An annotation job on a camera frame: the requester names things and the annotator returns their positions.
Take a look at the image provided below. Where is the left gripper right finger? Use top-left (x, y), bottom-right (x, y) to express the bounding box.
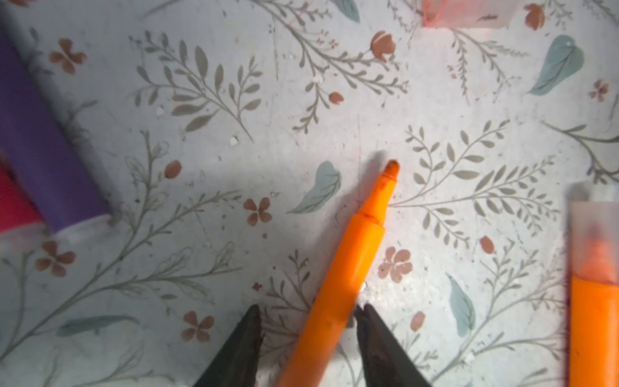
top-left (354, 304), bottom-right (430, 387)

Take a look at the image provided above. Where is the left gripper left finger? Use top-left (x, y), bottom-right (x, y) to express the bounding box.
top-left (194, 304), bottom-right (264, 387)

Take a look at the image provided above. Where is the orange marker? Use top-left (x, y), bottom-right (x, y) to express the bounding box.
top-left (277, 160), bottom-right (400, 386)
top-left (568, 277), bottom-right (618, 386)

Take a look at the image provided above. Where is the pink marker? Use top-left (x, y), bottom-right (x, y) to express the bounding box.
top-left (1, 167), bottom-right (45, 247)

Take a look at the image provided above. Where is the purple marker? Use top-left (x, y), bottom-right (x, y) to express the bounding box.
top-left (1, 33), bottom-right (111, 243)

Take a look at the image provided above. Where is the clear pink pen cap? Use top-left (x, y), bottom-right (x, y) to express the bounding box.
top-left (570, 202), bottom-right (618, 285)
top-left (422, 0), bottom-right (521, 28)

